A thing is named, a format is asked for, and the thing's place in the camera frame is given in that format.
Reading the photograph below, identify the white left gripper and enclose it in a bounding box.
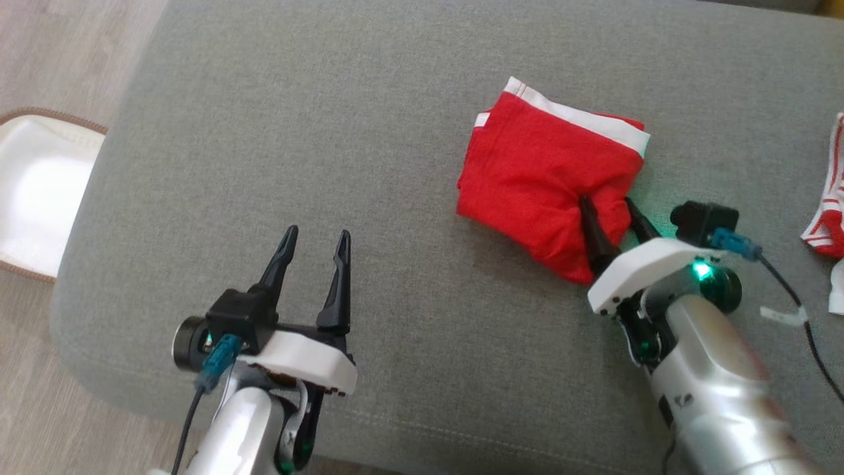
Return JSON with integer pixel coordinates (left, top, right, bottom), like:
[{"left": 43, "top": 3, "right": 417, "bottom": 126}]
[{"left": 236, "top": 226, "right": 359, "bottom": 397}]

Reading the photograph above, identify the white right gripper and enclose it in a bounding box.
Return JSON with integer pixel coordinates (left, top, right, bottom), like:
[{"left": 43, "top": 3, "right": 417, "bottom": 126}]
[{"left": 578, "top": 195, "right": 726, "bottom": 317}]

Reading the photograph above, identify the red shorts white hem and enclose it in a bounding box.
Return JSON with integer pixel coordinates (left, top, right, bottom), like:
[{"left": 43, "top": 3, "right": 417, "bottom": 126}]
[{"left": 456, "top": 76, "right": 651, "bottom": 286}]

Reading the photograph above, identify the red basketball jersey number 23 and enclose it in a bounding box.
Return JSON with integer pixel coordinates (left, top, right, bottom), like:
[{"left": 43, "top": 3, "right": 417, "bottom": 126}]
[{"left": 800, "top": 112, "right": 844, "bottom": 315}]

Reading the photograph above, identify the grey sofa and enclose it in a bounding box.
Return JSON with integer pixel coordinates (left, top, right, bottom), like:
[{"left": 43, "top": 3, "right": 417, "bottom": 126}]
[{"left": 49, "top": 0, "right": 844, "bottom": 475}]

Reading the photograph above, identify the white basket brown rim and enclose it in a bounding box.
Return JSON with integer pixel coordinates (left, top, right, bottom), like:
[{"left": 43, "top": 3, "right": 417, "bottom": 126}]
[{"left": 0, "top": 107, "right": 109, "bottom": 285}]

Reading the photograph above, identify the right camera cable blue plug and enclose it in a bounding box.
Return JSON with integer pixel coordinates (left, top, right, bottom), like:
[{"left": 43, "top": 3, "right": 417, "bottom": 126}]
[{"left": 711, "top": 228, "right": 844, "bottom": 404}]

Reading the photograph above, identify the camera cable blue plug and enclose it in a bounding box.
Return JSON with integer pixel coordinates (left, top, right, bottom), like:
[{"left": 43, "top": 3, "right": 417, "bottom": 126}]
[
  {"left": 711, "top": 228, "right": 844, "bottom": 404},
  {"left": 170, "top": 333, "right": 242, "bottom": 475}
]

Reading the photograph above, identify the left camera cable blue plug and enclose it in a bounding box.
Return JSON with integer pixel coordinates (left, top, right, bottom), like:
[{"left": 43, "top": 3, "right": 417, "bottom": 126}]
[{"left": 170, "top": 333, "right": 242, "bottom": 475}]

